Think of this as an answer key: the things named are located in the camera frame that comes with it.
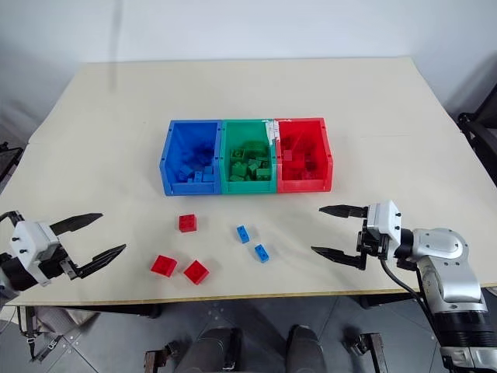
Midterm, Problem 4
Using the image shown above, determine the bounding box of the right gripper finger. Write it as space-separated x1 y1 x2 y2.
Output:
318 204 368 221
310 245 367 271

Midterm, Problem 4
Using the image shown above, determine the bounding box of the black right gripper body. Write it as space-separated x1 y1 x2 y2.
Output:
356 218 390 260

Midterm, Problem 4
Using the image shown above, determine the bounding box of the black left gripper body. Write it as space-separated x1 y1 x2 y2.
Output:
33 242 82 283

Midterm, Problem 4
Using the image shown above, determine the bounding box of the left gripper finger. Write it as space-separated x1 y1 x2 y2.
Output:
75 243 127 279
49 211 105 236

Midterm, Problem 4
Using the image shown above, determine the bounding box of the black table crossbar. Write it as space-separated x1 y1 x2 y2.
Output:
64 304 162 319

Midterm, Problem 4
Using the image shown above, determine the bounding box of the black table foot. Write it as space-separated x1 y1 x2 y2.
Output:
359 296 390 310

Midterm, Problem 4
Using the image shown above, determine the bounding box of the red plastic bin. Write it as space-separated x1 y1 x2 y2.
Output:
273 116 335 194

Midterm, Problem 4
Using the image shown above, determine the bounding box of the dark rounded shape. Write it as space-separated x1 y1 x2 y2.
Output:
286 324 325 373
191 327 244 373

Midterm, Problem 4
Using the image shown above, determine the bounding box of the white paper label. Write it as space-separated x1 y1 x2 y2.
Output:
264 120 281 145

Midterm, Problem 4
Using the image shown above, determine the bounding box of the green plastic bin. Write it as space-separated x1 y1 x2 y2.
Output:
217 118 279 195

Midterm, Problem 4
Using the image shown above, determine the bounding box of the blue plastic bin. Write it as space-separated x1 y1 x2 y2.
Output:
158 118 224 197

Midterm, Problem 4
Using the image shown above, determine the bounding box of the black metal stand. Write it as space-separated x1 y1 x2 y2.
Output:
457 58 497 178

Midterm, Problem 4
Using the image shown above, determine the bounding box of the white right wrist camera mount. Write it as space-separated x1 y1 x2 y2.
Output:
365 200 403 239

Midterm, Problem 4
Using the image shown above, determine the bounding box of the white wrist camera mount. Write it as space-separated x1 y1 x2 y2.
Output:
9 220 65 288
365 200 403 239

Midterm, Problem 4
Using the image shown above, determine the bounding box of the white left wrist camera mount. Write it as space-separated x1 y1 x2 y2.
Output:
9 220 65 288

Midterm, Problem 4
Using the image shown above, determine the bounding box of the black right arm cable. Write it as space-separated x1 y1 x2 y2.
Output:
379 236 446 343

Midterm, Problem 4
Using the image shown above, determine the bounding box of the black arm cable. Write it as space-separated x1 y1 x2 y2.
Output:
379 236 446 343
0 210 23 234

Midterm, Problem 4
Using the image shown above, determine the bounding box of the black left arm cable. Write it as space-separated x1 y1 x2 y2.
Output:
0 210 23 234

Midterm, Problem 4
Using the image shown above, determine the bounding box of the black equipment frame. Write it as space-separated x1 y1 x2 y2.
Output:
0 141 23 184

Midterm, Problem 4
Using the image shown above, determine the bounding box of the rusty metal bracket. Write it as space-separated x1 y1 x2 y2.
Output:
144 340 195 373
344 331 391 373

